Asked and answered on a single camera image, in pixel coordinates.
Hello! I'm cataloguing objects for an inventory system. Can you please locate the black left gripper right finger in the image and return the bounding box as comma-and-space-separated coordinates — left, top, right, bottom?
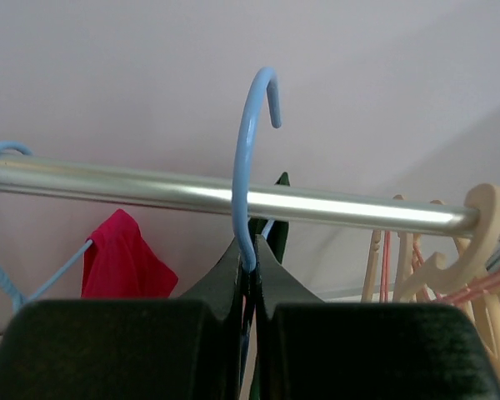
255, 237, 500, 399

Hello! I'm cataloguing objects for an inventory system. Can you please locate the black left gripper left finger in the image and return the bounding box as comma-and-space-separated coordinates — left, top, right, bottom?
0, 243, 243, 399

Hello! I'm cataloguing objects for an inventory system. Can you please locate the green white raglan shirt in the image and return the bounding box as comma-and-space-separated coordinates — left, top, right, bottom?
247, 171, 291, 266

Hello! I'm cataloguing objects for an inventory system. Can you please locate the beige wooden hanger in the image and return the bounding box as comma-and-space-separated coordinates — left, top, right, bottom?
397, 183, 500, 380

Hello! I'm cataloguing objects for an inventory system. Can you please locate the blue wire hanger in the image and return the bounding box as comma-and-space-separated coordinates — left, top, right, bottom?
231, 67, 282, 273
0, 141, 93, 313

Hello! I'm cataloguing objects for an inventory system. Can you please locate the red t shirt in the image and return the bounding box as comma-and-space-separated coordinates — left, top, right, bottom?
81, 209, 178, 298

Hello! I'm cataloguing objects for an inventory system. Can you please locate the beige empty hanger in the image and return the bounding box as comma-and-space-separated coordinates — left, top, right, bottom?
360, 193, 447, 303

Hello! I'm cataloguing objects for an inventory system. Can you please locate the pink plastic hanger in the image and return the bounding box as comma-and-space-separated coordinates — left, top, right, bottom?
379, 232, 500, 307

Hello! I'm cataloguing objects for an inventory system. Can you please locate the white clothes rack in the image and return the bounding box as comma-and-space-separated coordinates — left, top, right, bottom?
0, 153, 485, 238

